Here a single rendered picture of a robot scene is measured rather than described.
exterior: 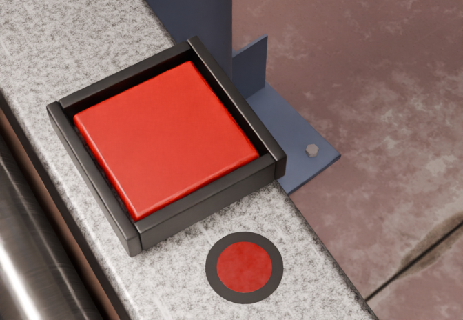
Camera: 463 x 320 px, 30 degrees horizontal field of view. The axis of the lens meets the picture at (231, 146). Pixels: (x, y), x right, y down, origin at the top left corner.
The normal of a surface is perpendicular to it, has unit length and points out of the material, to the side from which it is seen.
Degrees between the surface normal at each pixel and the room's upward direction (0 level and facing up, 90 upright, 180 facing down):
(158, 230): 90
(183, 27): 90
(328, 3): 0
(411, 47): 0
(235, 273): 0
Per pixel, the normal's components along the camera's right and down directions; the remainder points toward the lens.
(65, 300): 0.44, -0.69
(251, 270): 0.00, -0.53
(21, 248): 0.20, -0.62
